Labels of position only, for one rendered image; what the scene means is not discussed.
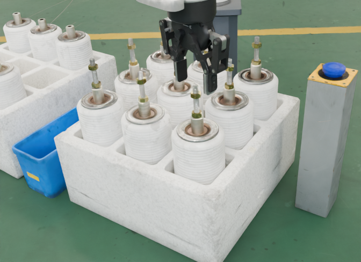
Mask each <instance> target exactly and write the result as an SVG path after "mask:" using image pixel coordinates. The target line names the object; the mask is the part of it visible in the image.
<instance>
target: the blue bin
mask: <svg viewBox="0 0 361 262"><path fill-rule="evenodd" d="M78 121H79V117H78V112H77V106H76V107H74V108H72V109H71V110H69V111H68V112H66V113H64V114H63V115H61V116H59V117H58V118H56V119H54V120H53V121H51V122H49V123H48V124H46V125H44V126H43V127H41V128H39V129H38V130H36V131H34V132H33V133H31V134H30V135H28V136H26V137H25V138H23V139H21V140H20V141H18V142H16V143H15V144H14V145H13V146H12V151H13V153H14V154H15V155H16V156H17V159H18V162H19V164H20V167H21V169H22V171H23V174H24V177H25V179H26V182H27V184H28V186H29V188H31V189H33V190H35V191H37V192H39V193H41V194H42V195H44V196H46V197H48V198H51V199H52V198H55V197H57V196H58V195H59V194H61V193H62V192H63V191H65V190H66V189H67V186H66V182H65V179H64V175H63V171H62V167H61V163H60V159H59V156H58V153H57V148H56V145H55V141H54V137H55V136H57V135H59V134H60V133H61V132H65V131H66V130H67V128H69V127H70V126H72V125H73V124H75V123H76V122H78Z"/></svg>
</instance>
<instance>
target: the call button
mask: <svg viewBox="0 0 361 262"><path fill-rule="evenodd" d="M322 71H323V72H324V74H325V75H326V76H328V77H332V78H337V77H341V76H342V75H343V74H344V73H345V71H346V67H345V66H344V65H343V64H341V63H338V62H328V63H326V64H324V65H323V66H322Z"/></svg>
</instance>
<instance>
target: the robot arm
mask: <svg viewBox="0 0 361 262"><path fill-rule="evenodd" d="M136 1H138V2H140V3H143V4H146V5H149V6H152V7H155V8H158V9H161V10H165V11H167V16H168V18H164V19H161V20H160V21H159V24H160V30H161V37H162V43H163V50H164V53H165V54H166V55H168V54H169V55H170V56H171V59H172V60H173V61H174V73H175V77H176V81H178V82H181V81H184V80H186V79H187V60H186V58H184V57H185V56H186V53H187V51H188V50H190V51H191V52H193V53H194V55H195V57H196V60H197V61H198V62H200V64H201V67H202V69H203V72H204V74H203V84H204V94H206V95H210V94H212V93H214V92H215V91H216V89H217V87H218V85H217V81H218V79H217V74H218V73H220V72H223V71H225V70H227V68H228V57H229V45H230V36H229V35H228V34H225V35H219V34H217V33H216V32H215V29H214V26H213V19H214V17H215V15H216V7H218V6H224V5H227V4H229V3H230V2H231V0H136ZM170 39H171V42H172V45H171V46H169V40H170ZM207 48H208V52H207V53H206V54H202V53H201V52H202V51H204V50H206V49H207ZM207 58H209V60H210V63H211V65H210V66H208V63H207ZM220 60H221V61H220ZM219 62H220V64H219Z"/></svg>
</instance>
